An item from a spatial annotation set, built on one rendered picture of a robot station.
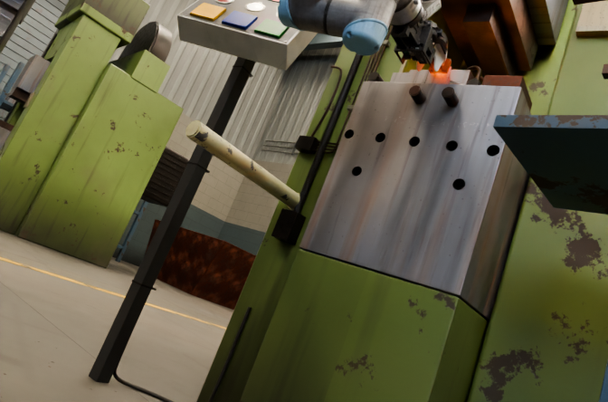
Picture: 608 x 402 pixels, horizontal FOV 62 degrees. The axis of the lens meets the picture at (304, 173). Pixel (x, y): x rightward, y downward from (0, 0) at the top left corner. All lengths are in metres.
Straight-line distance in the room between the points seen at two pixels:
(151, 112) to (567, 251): 5.19
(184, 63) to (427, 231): 9.39
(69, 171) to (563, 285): 5.02
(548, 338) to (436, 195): 0.35
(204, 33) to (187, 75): 8.79
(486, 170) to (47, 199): 4.95
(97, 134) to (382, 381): 4.98
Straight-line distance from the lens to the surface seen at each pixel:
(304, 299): 1.11
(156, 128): 5.94
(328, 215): 1.14
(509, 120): 0.77
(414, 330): 0.99
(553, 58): 1.83
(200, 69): 10.44
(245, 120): 11.13
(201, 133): 1.14
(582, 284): 1.16
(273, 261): 1.44
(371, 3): 0.98
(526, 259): 1.18
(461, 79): 1.25
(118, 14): 6.02
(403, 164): 1.11
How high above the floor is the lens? 0.34
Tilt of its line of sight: 14 degrees up
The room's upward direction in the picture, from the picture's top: 22 degrees clockwise
